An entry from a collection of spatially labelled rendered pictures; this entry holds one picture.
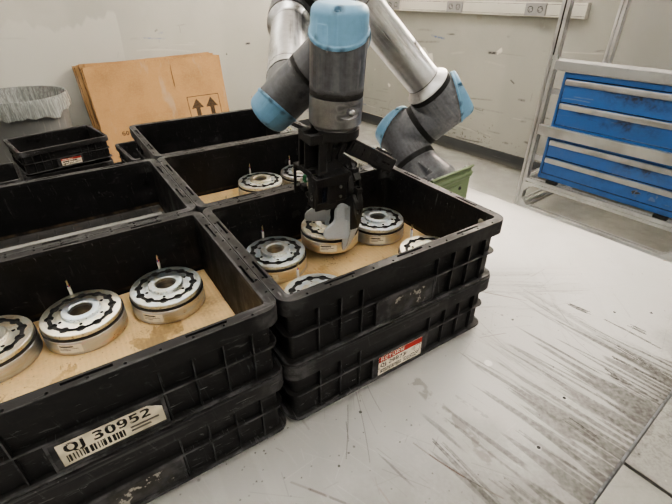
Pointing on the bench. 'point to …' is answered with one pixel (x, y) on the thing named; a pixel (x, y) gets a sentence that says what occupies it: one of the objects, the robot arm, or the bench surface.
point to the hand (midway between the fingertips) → (340, 235)
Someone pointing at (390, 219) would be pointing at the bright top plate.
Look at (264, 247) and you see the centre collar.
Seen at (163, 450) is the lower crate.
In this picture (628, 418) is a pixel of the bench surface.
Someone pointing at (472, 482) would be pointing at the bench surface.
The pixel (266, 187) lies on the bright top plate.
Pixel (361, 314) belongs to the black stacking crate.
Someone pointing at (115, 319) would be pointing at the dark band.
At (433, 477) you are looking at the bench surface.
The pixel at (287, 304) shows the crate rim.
